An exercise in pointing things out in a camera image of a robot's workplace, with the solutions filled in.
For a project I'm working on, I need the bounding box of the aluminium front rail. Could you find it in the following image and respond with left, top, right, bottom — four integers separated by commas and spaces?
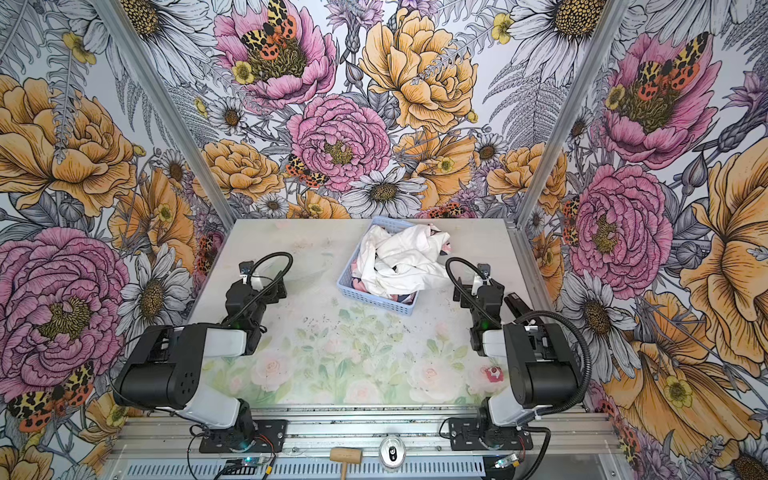
111, 405, 620, 460

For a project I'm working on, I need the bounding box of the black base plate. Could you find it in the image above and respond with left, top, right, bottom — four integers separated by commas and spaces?
199, 419, 288, 454
439, 417, 533, 451

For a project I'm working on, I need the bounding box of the right black corrugated cable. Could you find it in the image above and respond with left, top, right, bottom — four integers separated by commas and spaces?
445, 256, 593, 480

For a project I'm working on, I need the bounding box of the left green circuit board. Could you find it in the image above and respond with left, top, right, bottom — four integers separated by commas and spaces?
220, 457, 273, 476

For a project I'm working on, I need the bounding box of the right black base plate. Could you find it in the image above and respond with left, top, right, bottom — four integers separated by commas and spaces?
439, 417, 533, 451

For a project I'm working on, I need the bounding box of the wooden mallet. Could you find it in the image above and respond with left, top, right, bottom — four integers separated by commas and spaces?
329, 447, 363, 480

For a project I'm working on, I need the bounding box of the white printed t-shirt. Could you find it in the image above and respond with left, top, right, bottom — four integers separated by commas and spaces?
353, 223, 451, 298

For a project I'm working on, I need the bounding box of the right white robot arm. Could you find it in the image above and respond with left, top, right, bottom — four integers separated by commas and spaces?
452, 264, 584, 450

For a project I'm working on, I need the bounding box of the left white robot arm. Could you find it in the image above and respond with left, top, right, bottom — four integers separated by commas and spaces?
111, 252, 293, 452

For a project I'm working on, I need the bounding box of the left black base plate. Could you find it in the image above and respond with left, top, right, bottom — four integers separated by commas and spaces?
199, 419, 288, 454

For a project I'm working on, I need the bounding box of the blue plastic laundry basket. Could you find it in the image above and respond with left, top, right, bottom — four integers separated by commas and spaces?
337, 216, 451, 316

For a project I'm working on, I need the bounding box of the right green circuit board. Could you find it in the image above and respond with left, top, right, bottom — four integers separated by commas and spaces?
494, 453, 520, 470

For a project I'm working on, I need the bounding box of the green circuit board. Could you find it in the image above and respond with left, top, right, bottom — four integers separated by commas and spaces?
220, 457, 273, 476
494, 453, 520, 470

